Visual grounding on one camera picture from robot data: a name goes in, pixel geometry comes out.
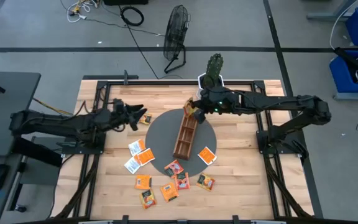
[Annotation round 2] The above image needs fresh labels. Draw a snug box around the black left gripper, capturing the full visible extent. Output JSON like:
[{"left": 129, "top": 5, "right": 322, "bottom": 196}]
[{"left": 104, "top": 98, "right": 149, "bottom": 133}]

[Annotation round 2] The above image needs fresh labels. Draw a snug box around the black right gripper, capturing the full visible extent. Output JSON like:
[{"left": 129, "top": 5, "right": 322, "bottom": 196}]
[{"left": 192, "top": 86, "right": 230, "bottom": 114}]

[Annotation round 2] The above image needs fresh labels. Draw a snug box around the yellow fruit-print tea packet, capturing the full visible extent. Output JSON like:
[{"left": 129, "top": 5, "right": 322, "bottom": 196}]
[
  {"left": 139, "top": 113, "right": 154, "bottom": 126},
  {"left": 196, "top": 172, "right": 216, "bottom": 192},
  {"left": 139, "top": 189, "right": 158, "bottom": 210},
  {"left": 183, "top": 97, "right": 198, "bottom": 118}
]

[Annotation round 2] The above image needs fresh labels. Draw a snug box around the white and orange tea packet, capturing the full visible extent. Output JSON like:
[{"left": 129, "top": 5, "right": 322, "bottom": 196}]
[
  {"left": 124, "top": 155, "right": 142, "bottom": 175},
  {"left": 127, "top": 139, "right": 147, "bottom": 157},
  {"left": 134, "top": 147, "right": 156, "bottom": 166},
  {"left": 197, "top": 146, "right": 218, "bottom": 166}
]

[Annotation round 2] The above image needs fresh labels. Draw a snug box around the orange tea packet with barcode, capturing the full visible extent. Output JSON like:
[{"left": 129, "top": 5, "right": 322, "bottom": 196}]
[
  {"left": 160, "top": 182, "right": 180, "bottom": 203},
  {"left": 134, "top": 174, "right": 153, "bottom": 190}
]

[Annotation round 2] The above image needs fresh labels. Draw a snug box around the red tea packet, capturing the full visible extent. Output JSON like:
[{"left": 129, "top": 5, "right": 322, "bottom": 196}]
[
  {"left": 163, "top": 159, "right": 185, "bottom": 179},
  {"left": 174, "top": 172, "right": 191, "bottom": 191}
]

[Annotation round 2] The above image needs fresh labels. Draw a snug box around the brown wooden tea organizer box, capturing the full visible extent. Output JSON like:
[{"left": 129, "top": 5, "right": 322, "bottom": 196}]
[{"left": 172, "top": 110, "right": 200, "bottom": 161}]

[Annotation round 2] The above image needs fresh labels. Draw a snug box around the green cactus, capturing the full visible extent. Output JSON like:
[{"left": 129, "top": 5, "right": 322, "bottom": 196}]
[{"left": 204, "top": 52, "right": 224, "bottom": 88}]

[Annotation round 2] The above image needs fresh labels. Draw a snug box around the grey round woven mat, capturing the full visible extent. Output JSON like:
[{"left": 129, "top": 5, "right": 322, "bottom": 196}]
[{"left": 145, "top": 108, "right": 218, "bottom": 178}]

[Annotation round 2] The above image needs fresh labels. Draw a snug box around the black rear bar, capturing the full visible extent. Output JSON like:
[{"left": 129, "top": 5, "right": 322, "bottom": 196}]
[{"left": 82, "top": 70, "right": 139, "bottom": 85}]

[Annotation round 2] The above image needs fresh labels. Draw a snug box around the black floor fan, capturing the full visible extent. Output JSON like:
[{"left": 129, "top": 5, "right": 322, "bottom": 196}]
[{"left": 162, "top": 4, "right": 191, "bottom": 75}]

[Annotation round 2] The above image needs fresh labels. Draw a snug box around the black case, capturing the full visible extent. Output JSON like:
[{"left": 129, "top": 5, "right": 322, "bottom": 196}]
[{"left": 103, "top": 0, "right": 149, "bottom": 6}]

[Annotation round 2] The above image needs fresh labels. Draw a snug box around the dark grey desk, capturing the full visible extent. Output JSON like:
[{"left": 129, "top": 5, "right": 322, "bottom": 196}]
[{"left": 0, "top": 70, "right": 42, "bottom": 224}]

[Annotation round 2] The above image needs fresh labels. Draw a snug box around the grey platform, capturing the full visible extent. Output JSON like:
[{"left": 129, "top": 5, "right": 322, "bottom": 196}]
[{"left": 333, "top": 90, "right": 358, "bottom": 101}]

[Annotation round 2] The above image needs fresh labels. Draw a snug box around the black folded stand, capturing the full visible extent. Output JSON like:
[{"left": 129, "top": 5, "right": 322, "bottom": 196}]
[{"left": 334, "top": 46, "right": 358, "bottom": 85}]

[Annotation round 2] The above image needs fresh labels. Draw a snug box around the long black floor cable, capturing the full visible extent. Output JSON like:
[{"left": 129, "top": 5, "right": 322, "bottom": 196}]
[{"left": 116, "top": 0, "right": 161, "bottom": 80}]

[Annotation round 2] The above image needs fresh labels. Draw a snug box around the coiled black cable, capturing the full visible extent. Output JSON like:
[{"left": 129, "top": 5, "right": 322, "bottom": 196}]
[{"left": 119, "top": 6, "right": 145, "bottom": 27}]

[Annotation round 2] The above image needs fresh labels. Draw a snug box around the black cable sleeve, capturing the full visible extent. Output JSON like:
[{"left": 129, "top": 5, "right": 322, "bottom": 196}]
[{"left": 11, "top": 136, "right": 63, "bottom": 168}]

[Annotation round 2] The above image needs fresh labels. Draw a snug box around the white and yellow cable bundle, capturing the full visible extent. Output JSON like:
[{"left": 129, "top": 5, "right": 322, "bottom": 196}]
[{"left": 60, "top": 0, "right": 99, "bottom": 24}]

